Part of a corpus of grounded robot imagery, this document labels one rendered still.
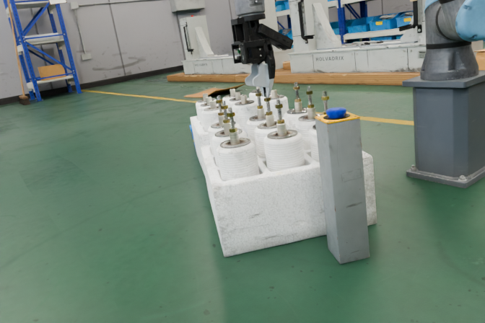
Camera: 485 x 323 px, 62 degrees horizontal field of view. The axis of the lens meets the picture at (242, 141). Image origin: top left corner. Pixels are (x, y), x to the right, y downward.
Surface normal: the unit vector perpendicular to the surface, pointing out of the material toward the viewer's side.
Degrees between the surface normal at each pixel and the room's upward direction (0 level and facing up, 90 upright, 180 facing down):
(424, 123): 90
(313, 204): 90
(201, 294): 0
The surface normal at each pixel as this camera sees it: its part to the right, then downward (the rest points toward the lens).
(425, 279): -0.15, -0.96
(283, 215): 0.17, 0.23
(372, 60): -0.80, 0.26
